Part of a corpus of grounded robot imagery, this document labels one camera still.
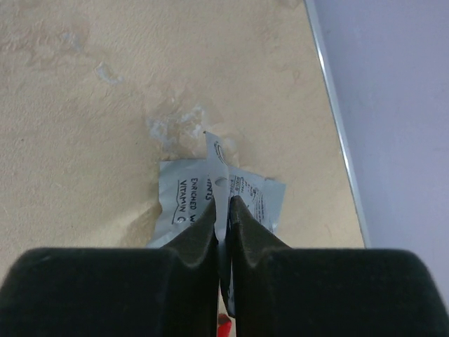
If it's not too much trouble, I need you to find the red candy snack bag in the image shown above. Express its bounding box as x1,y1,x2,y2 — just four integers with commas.
217,313,232,337

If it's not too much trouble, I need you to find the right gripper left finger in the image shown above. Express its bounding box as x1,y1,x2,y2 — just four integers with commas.
1,204,219,336

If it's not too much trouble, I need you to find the white silver snack packet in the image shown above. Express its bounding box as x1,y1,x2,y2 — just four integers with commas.
148,133,286,316

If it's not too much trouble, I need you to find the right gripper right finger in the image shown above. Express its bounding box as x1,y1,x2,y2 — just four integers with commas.
227,197,448,336

